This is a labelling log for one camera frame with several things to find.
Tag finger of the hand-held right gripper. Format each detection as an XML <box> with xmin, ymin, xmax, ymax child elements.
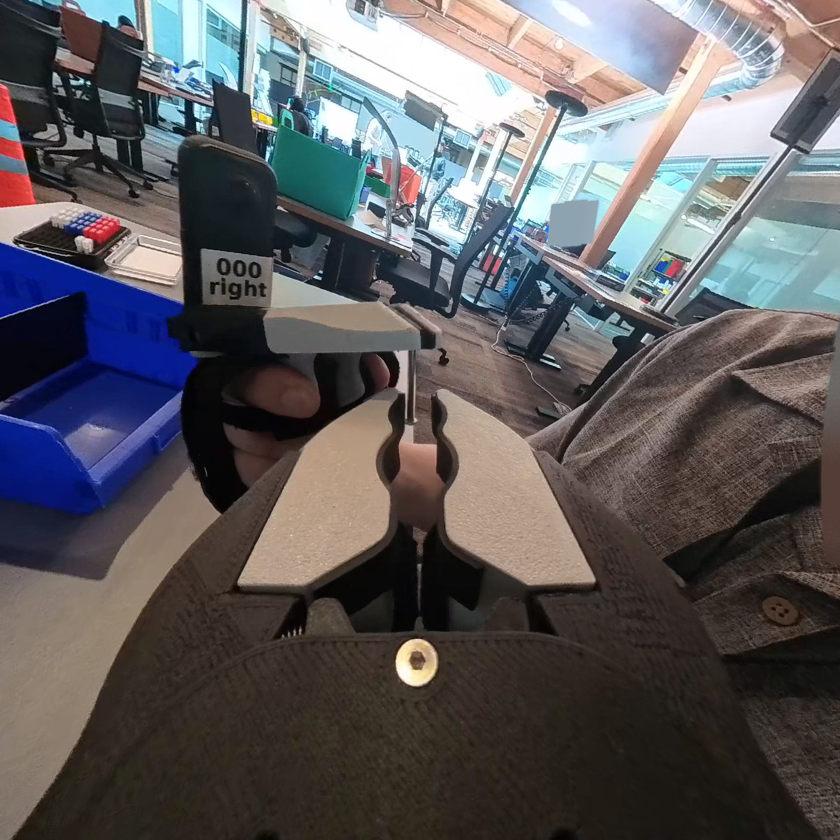
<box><xmin>261</xmin><ymin>302</ymin><xmax>425</xmax><ymax>354</ymax></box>
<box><xmin>392</xmin><ymin>302</ymin><xmax>441</xmax><ymax>349</ymax></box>

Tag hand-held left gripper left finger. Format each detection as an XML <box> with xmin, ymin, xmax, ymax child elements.
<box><xmin>236</xmin><ymin>387</ymin><xmax>406</xmax><ymax>596</ymax></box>

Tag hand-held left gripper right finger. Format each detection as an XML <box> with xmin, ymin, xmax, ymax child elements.
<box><xmin>431</xmin><ymin>389</ymin><xmax>598</xmax><ymax>593</ymax></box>

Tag blue divided plastic bin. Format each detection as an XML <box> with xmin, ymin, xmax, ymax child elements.
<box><xmin>0</xmin><ymin>241</ymin><xmax>199</xmax><ymax>516</ymax></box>

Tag person's right hand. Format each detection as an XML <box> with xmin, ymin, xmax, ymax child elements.
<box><xmin>220</xmin><ymin>351</ymin><xmax>448</xmax><ymax>534</ymax></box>

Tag black office chair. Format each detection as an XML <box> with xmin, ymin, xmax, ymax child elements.
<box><xmin>209</xmin><ymin>79</ymin><xmax>317</xmax><ymax>265</ymax></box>
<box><xmin>386</xmin><ymin>202</ymin><xmax>514</xmax><ymax>366</ymax></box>
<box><xmin>61</xmin><ymin>18</ymin><xmax>160</xmax><ymax>199</ymax></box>
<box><xmin>0</xmin><ymin>0</ymin><xmax>71</xmax><ymax>199</ymax></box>

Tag clear plastic tray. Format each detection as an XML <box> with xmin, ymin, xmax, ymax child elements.
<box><xmin>103</xmin><ymin>234</ymin><xmax>186</xmax><ymax>286</ymax></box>

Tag green fabric bin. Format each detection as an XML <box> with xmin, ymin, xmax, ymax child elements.
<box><xmin>268</xmin><ymin>107</ymin><xmax>371</xmax><ymax>222</ymax></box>

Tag wooden top desk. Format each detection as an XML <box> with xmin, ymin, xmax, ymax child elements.
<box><xmin>274</xmin><ymin>193</ymin><xmax>416</xmax><ymax>304</ymax></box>
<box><xmin>514</xmin><ymin>231</ymin><xmax>681</xmax><ymax>370</ymax></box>

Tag coloured plastic blocks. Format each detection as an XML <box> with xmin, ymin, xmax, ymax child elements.
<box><xmin>49</xmin><ymin>207</ymin><xmax>123</xmax><ymax>255</ymax></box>

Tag silver gooseneck desk lamp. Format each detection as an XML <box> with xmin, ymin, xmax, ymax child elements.
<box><xmin>361</xmin><ymin>96</ymin><xmax>404</xmax><ymax>242</ymax></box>

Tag black plastic tray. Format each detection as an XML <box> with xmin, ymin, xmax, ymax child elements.
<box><xmin>12</xmin><ymin>207</ymin><xmax>133</xmax><ymax>271</ymax></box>

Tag orange blue-striped traffic cone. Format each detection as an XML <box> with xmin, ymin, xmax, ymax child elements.
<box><xmin>0</xmin><ymin>83</ymin><xmax>38</xmax><ymax>208</ymax></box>

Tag black bin divider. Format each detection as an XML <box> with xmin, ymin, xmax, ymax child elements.
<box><xmin>0</xmin><ymin>292</ymin><xmax>91</xmax><ymax>403</ymax></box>

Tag shelf of coloured bins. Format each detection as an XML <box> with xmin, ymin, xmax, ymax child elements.
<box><xmin>632</xmin><ymin>251</ymin><xmax>688</xmax><ymax>307</ymax></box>

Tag white floor cable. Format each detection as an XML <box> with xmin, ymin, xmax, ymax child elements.
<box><xmin>491</xmin><ymin>314</ymin><xmax>573</xmax><ymax>413</ymax></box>

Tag wooden post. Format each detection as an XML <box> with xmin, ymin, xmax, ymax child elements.
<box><xmin>579</xmin><ymin>31</ymin><xmax>735</xmax><ymax>266</ymax></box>

